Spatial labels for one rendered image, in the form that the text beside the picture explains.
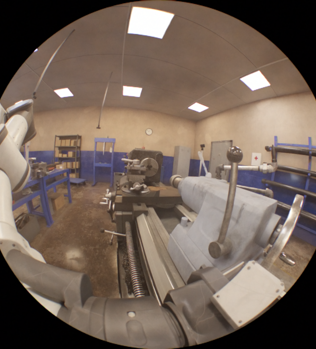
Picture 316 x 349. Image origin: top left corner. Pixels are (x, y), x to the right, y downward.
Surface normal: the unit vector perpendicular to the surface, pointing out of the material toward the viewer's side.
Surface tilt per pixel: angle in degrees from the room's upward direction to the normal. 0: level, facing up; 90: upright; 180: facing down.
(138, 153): 90
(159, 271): 36
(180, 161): 90
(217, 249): 90
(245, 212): 82
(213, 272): 0
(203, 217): 76
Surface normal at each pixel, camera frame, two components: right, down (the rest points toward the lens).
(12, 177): 0.80, 0.55
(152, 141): 0.28, 0.17
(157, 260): -0.48, -0.83
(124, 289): 0.09, -0.99
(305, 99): -0.96, -0.04
